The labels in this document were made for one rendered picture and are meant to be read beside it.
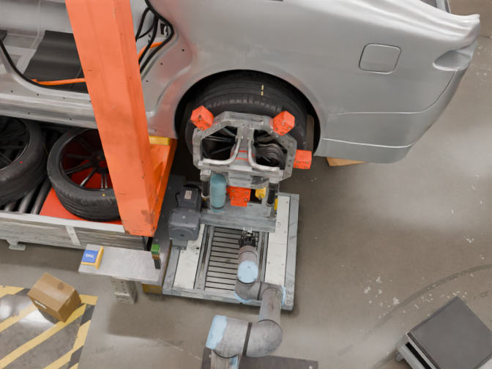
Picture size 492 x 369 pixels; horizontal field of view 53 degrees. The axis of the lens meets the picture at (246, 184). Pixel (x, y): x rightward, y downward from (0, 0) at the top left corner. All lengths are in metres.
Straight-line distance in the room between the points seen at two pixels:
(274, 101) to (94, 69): 0.98
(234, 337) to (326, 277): 1.60
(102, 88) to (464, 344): 2.23
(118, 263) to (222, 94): 1.06
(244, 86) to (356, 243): 1.46
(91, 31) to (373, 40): 1.19
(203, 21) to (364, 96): 0.85
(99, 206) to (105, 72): 1.28
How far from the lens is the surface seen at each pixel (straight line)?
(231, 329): 1.79
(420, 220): 3.73
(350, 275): 3.34
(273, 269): 3.18
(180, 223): 2.94
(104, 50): 1.83
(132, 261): 2.79
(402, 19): 2.32
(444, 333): 2.99
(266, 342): 1.81
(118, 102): 1.98
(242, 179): 2.57
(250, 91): 2.52
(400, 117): 2.65
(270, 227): 3.23
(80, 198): 3.00
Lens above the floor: 2.89
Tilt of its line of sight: 53 degrees down
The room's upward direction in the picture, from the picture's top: 6 degrees clockwise
